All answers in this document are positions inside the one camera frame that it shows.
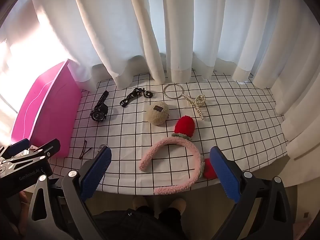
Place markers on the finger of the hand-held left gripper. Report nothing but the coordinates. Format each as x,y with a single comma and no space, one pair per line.
17,146
46,148

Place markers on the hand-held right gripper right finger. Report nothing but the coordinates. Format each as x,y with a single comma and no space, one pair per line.
225,172

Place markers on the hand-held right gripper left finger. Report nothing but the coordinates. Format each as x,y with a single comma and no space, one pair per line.
96,172

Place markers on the pink plastic storage box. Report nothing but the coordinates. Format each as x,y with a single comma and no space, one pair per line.
47,110

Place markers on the black wrist watch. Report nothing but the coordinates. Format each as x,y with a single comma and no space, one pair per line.
100,111

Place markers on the beige fluffy hair clip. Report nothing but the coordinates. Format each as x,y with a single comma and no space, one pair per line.
157,113

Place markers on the person's left hand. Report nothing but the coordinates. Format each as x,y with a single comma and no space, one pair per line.
25,201

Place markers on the thin black hair pin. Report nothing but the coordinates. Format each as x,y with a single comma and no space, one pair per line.
85,150

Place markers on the pink headband with red pompoms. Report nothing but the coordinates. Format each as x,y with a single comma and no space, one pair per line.
186,127

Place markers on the white grid tablecloth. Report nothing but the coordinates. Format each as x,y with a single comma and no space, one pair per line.
155,140

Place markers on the pearl hair claw clip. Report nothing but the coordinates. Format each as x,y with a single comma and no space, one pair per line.
197,103

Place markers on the silver bangle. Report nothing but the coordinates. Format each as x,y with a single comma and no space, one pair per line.
167,94

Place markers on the white curtain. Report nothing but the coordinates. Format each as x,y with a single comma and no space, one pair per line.
175,30

